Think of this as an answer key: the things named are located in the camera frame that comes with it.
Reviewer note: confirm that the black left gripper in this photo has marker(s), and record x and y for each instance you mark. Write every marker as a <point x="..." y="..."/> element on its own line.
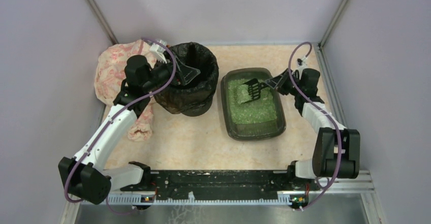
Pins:
<point x="174" y="70"/>

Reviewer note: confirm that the black bag lined bin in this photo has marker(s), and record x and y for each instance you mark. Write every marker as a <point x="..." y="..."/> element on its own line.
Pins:
<point x="195" y="98"/>

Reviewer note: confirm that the dark grey litter box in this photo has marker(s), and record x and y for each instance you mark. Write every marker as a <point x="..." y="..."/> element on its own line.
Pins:
<point x="257" y="131"/>

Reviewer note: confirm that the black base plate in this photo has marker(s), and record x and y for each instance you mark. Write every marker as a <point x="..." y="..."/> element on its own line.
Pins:
<point x="221" y="185"/>

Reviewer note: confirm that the aluminium rail frame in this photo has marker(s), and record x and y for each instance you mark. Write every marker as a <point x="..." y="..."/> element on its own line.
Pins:
<point x="362" y="185"/>

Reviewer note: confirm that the green cat litter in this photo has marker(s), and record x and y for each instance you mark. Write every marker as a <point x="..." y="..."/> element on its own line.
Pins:
<point x="259" y="111"/>

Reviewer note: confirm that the black litter scoop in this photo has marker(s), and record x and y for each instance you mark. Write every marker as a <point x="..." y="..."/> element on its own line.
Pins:
<point x="250" y="91"/>

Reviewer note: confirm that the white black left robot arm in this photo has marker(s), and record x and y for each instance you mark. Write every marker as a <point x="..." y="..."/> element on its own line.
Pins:
<point x="83" y="176"/>

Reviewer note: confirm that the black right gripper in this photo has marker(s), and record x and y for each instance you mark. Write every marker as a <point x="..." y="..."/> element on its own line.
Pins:
<point x="279" y="82"/>

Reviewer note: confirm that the pink patterned cloth bag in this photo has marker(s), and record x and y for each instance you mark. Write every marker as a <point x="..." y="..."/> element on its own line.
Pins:
<point x="109" y="76"/>

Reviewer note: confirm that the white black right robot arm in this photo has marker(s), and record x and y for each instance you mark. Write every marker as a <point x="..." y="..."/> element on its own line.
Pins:
<point x="337" y="148"/>

